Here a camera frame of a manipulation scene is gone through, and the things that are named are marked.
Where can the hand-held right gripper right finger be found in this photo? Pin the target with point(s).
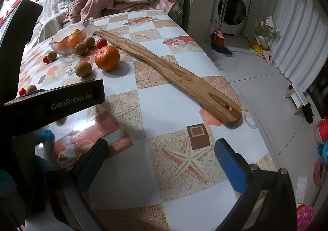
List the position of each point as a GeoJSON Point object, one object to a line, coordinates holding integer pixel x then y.
{"type": "Point", "coordinates": [229, 167]}

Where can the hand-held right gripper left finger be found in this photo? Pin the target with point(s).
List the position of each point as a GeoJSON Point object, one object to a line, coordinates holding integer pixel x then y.
{"type": "Point", "coordinates": [89, 169]}

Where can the person's left hand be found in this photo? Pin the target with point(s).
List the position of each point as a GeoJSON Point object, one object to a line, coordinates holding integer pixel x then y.
{"type": "Point", "coordinates": [44, 136]}

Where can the tan longan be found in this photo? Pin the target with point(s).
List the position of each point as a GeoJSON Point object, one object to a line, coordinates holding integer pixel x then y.
{"type": "Point", "coordinates": [89, 42]}
{"type": "Point", "coordinates": [31, 89]}
{"type": "Point", "coordinates": [52, 55]}
{"type": "Point", "coordinates": [80, 49]}
{"type": "Point", "coordinates": [83, 69]}

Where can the small orange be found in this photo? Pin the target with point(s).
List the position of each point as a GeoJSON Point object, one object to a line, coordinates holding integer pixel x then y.
{"type": "Point", "coordinates": [76, 32]}
{"type": "Point", "coordinates": [68, 42]}

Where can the large orange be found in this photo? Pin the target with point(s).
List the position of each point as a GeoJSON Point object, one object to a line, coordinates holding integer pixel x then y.
{"type": "Point", "coordinates": [107, 58]}

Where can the clear glass bowl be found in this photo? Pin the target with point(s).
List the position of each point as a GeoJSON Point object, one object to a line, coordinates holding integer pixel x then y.
{"type": "Point", "coordinates": [87, 25]}

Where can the pink patterned bag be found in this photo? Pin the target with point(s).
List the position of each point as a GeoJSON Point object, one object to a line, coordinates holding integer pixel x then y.
{"type": "Point", "coordinates": [305, 215]}

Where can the checked printed tablecloth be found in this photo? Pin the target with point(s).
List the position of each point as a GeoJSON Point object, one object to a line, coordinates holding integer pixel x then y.
{"type": "Point", "coordinates": [158, 108]}

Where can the black sock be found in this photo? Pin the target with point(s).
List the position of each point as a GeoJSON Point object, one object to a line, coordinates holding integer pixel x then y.
{"type": "Point", "coordinates": [308, 113]}

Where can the blue plastic toy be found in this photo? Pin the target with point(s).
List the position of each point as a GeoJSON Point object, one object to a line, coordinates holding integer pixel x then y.
{"type": "Point", "coordinates": [323, 150]}

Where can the small white wooden stool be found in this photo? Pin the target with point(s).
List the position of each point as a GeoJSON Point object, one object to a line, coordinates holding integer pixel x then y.
{"type": "Point", "coordinates": [297, 97]}

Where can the red and white plastic pot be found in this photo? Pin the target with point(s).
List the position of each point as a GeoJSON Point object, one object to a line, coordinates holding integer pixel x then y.
{"type": "Point", "coordinates": [321, 131]}

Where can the grey striped sofa cover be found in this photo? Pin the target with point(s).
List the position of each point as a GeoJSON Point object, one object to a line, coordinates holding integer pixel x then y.
{"type": "Point", "coordinates": [53, 2]}

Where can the pink slipper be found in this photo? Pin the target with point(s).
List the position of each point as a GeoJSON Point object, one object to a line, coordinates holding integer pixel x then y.
{"type": "Point", "coordinates": [268, 57]}

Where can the long wooden board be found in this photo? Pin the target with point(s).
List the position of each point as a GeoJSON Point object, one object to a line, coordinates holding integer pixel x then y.
{"type": "Point", "coordinates": [166, 67]}

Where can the blue dustpan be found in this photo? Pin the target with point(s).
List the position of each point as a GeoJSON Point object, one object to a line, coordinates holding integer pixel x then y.
{"type": "Point", "coordinates": [221, 47]}

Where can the yellow slippers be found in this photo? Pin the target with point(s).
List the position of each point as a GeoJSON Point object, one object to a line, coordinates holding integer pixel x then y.
{"type": "Point", "coordinates": [256, 47]}

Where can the white curtain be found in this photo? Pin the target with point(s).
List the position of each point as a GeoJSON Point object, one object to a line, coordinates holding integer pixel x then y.
{"type": "Point", "coordinates": [294, 41]}

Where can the grey-green sofa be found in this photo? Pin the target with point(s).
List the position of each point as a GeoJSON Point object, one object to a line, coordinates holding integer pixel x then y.
{"type": "Point", "coordinates": [176, 11]}

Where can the white washing machine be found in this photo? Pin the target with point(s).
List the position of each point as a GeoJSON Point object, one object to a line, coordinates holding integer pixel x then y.
{"type": "Point", "coordinates": [232, 8]}

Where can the white tall cabinet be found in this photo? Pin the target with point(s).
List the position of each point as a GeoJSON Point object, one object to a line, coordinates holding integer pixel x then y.
{"type": "Point", "coordinates": [202, 2]}

